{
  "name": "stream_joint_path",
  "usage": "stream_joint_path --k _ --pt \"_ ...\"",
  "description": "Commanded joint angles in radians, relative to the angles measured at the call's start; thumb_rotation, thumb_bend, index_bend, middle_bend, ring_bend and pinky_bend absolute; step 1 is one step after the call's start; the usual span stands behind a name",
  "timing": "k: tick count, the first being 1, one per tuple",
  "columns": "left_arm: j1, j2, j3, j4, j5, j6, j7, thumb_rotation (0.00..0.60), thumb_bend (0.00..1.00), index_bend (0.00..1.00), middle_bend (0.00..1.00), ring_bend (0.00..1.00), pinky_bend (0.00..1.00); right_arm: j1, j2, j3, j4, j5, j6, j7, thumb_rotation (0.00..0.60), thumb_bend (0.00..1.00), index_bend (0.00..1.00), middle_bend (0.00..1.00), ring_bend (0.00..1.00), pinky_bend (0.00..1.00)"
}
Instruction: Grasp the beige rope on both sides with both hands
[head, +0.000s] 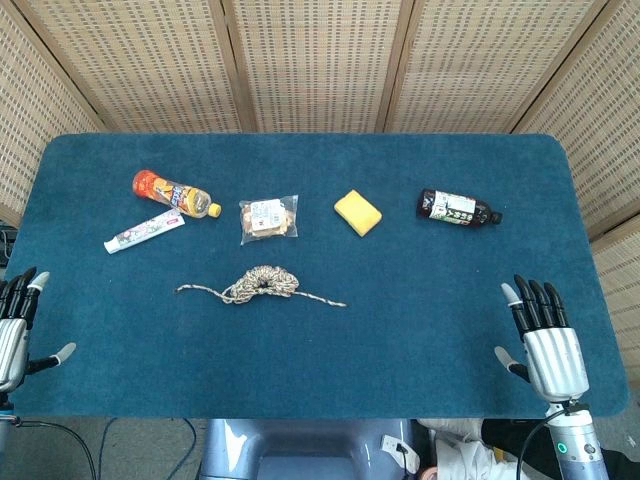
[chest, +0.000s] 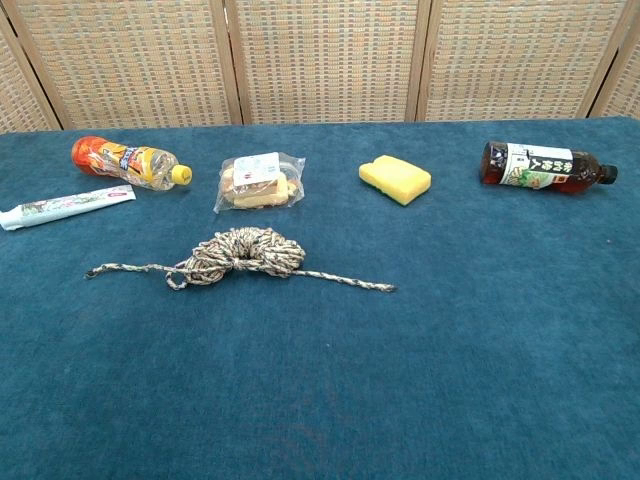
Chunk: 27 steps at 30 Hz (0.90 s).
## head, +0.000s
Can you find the clear bag of snacks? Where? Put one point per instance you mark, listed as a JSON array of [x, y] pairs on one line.
[[268, 219]]

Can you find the white crumpled cloth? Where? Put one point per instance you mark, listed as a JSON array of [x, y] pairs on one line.
[[465, 452]]

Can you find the dark drink bottle black cap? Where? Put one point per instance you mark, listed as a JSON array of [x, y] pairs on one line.
[[455, 207]]

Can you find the woven bamboo folding screen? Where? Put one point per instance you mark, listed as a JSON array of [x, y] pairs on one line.
[[320, 65]]

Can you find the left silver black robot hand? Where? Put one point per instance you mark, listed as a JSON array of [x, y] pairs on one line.
[[11, 340]]

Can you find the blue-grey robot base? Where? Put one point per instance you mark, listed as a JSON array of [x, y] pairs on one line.
[[305, 450]]

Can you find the white toothpaste tube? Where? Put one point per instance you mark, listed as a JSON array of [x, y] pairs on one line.
[[145, 231]]

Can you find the yellow sponge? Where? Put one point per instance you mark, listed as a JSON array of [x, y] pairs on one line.
[[358, 212]]

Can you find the orange drink bottle yellow cap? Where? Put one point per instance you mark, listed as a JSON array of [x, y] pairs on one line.
[[175, 194]]

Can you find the blue carpet table mat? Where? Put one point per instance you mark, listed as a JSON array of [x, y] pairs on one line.
[[320, 350]]

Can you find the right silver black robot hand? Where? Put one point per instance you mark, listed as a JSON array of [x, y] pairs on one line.
[[555, 357]]

